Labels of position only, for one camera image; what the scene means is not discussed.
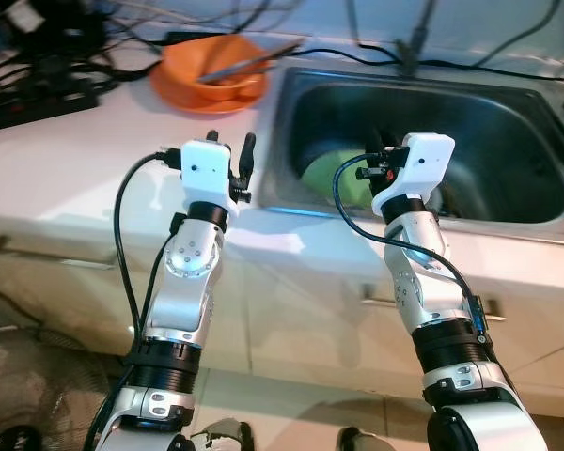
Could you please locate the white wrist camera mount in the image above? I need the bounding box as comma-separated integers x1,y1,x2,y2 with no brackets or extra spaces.
371,133,455,215
180,139,241,213

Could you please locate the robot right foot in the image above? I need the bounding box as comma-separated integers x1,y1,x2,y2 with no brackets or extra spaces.
338,428,396,451

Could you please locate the orange plastic plate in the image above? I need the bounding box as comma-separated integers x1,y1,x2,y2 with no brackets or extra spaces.
150,70,269,116

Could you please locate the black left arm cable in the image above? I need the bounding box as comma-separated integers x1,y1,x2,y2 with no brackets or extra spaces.
113,150,184,341

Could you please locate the metal sink faucet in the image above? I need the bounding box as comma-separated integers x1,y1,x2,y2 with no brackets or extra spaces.
395,0,429,76

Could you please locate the orange plastic bowl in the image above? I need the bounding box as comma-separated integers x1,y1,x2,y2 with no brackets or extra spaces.
160,36,269,102

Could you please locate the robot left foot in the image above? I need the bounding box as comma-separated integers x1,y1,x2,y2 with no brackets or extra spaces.
193,421,255,451

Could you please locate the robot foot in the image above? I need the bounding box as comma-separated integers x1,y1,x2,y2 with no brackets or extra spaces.
338,428,396,451
193,421,255,451

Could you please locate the white kitchen cabinet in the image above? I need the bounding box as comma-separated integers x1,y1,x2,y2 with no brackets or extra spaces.
0,216,564,419

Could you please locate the taped wooden chopstick pair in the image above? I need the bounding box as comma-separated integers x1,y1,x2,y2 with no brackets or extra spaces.
199,42,302,84

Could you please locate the stainless steel sink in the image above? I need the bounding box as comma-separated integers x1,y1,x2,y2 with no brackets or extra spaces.
260,66,564,226

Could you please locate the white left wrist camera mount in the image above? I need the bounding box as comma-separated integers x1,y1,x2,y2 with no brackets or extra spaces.
180,139,241,213

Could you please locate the long black counter cable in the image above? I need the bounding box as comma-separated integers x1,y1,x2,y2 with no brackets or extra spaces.
263,39,564,84

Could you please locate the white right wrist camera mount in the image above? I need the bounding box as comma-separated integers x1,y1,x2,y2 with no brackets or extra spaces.
371,133,455,215

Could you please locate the green plate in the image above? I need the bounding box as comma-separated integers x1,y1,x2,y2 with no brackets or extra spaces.
301,150,382,210

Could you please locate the black electronics pile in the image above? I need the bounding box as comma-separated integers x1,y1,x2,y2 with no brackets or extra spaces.
0,0,109,90

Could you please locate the dark mesh floor fan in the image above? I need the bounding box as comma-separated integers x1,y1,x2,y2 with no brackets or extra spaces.
0,319,109,444

